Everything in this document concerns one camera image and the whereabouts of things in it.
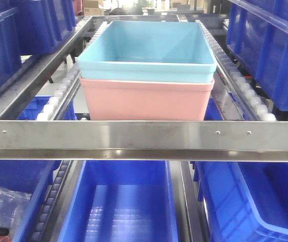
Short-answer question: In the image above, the pink plastic box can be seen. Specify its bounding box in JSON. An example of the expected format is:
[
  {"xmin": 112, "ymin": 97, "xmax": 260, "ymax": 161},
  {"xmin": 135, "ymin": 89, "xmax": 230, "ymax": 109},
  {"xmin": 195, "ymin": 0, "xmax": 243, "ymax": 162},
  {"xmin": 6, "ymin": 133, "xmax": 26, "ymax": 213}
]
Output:
[{"xmin": 80, "ymin": 79, "xmax": 214, "ymax": 121}]

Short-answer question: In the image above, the light blue plastic box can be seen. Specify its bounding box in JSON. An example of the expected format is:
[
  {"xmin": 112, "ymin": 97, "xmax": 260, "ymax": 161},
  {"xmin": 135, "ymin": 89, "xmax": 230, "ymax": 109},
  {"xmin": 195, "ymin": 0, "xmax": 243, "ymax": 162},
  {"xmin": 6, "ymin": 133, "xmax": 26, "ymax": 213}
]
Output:
[{"xmin": 77, "ymin": 21, "xmax": 217, "ymax": 83}]

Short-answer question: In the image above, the stainless steel shelf rack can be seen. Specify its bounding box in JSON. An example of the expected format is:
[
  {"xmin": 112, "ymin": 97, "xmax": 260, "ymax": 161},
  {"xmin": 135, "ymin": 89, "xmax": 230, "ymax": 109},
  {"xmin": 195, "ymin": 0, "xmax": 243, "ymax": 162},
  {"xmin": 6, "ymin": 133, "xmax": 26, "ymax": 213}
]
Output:
[{"xmin": 0, "ymin": 16, "xmax": 288, "ymax": 241}]

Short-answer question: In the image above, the blue bin shelf upper right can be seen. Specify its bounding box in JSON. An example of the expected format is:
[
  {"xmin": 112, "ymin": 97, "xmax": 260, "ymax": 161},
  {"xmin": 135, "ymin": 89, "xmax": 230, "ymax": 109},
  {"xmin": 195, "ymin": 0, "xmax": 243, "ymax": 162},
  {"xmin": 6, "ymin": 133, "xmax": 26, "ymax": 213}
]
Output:
[{"xmin": 226, "ymin": 1, "xmax": 288, "ymax": 112}]

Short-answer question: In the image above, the blue bin shelf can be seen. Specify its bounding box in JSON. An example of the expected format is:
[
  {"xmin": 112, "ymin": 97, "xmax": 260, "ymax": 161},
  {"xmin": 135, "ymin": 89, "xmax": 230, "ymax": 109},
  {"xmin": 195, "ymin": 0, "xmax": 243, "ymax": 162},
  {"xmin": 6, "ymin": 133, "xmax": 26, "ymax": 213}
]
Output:
[
  {"xmin": 0, "ymin": 1, "xmax": 76, "ymax": 87},
  {"xmin": 226, "ymin": 1, "xmax": 288, "ymax": 112}
]

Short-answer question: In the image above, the blue bin shelf upper left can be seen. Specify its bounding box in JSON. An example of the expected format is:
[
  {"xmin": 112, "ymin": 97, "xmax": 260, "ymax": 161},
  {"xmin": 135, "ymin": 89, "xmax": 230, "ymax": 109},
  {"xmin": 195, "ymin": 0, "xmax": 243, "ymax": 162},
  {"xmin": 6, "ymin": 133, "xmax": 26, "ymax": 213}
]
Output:
[{"xmin": 0, "ymin": 1, "xmax": 76, "ymax": 87}]

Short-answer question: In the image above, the blue bin lower middle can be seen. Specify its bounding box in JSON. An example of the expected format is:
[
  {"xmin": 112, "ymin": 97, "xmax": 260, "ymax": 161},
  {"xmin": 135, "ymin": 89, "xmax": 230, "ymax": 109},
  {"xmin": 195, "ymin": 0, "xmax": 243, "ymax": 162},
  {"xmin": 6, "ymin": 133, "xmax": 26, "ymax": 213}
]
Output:
[{"xmin": 58, "ymin": 160, "xmax": 179, "ymax": 241}]

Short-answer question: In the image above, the left white roller track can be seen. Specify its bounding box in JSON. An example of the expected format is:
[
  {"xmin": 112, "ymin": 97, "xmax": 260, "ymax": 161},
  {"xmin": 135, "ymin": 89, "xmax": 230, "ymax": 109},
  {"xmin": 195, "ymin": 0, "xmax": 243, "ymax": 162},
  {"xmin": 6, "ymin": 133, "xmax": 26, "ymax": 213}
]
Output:
[{"xmin": 36, "ymin": 21, "xmax": 108, "ymax": 121}]

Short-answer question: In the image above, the white roller track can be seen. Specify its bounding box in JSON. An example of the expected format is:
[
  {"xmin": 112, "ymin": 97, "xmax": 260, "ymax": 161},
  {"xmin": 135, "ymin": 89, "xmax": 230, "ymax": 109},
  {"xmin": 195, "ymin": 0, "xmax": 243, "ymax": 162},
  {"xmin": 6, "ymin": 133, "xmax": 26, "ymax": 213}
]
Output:
[
  {"xmin": 36, "ymin": 21, "xmax": 108, "ymax": 121},
  {"xmin": 196, "ymin": 20, "xmax": 276, "ymax": 122}
]

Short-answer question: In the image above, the right white roller track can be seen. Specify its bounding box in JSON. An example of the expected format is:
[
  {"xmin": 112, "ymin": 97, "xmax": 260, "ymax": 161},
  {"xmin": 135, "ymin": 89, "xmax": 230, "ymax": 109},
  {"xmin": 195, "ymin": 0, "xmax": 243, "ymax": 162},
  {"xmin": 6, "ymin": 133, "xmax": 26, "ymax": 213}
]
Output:
[{"xmin": 196, "ymin": 20, "xmax": 276, "ymax": 122}]

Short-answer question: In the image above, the blue bin under left track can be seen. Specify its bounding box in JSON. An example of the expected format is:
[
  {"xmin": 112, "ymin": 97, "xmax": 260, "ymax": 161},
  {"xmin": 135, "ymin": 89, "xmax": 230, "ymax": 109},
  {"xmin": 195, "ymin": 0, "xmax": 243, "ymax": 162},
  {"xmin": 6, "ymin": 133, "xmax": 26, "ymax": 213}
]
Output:
[{"xmin": 17, "ymin": 95, "xmax": 77, "ymax": 120}]

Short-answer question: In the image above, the blue bin lower left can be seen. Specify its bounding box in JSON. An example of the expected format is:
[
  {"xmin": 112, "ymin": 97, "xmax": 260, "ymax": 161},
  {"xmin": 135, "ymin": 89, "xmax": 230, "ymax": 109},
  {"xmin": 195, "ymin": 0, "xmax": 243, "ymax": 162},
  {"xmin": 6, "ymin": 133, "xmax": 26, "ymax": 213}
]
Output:
[{"xmin": 0, "ymin": 160, "xmax": 61, "ymax": 241}]

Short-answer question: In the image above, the cardboard box background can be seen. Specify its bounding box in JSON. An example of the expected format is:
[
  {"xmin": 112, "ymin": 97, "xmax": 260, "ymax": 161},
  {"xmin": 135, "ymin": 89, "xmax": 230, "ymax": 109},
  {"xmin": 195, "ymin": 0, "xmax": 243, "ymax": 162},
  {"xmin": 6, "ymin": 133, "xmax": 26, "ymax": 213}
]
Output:
[{"xmin": 82, "ymin": 0, "xmax": 104, "ymax": 16}]

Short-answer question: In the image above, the lower black roller track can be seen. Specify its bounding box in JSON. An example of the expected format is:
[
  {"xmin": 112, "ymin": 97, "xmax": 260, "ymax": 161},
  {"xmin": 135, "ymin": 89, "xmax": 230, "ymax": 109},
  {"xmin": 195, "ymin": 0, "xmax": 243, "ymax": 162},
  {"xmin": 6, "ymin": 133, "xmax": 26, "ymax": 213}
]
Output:
[{"xmin": 29, "ymin": 160, "xmax": 72, "ymax": 242}]

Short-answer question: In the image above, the blue bin lower right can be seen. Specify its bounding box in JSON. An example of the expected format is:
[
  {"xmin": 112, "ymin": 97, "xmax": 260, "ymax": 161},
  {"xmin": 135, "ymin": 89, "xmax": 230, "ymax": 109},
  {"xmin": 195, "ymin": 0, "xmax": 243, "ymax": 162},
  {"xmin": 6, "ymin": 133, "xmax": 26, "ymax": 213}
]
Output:
[{"xmin": 193, "ymin": 161, "xmax": 288, "ymax": 241}]

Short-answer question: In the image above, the clear plastic bag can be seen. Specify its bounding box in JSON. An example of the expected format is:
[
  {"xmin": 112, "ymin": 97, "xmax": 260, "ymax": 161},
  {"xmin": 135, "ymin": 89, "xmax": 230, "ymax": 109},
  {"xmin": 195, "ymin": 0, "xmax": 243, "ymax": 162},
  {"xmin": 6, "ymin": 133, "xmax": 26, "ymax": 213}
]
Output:
[{"xmin": 0, "ymin": 187, "xmax": 32, "ymax": 237}]

